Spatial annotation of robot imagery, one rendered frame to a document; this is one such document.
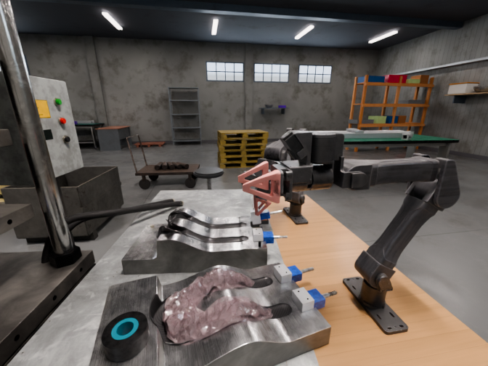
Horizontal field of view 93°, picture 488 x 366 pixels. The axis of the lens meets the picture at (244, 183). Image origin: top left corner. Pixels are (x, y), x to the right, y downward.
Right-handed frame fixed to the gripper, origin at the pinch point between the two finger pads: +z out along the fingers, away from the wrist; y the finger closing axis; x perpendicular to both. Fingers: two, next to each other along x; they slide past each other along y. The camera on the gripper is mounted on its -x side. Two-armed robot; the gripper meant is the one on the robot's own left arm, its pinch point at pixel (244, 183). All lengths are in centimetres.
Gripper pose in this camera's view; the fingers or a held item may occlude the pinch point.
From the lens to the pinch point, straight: 50.2
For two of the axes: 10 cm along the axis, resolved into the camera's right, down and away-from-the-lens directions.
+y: 1.7, 3.0, -9.4
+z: -9.9, 0.8, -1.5
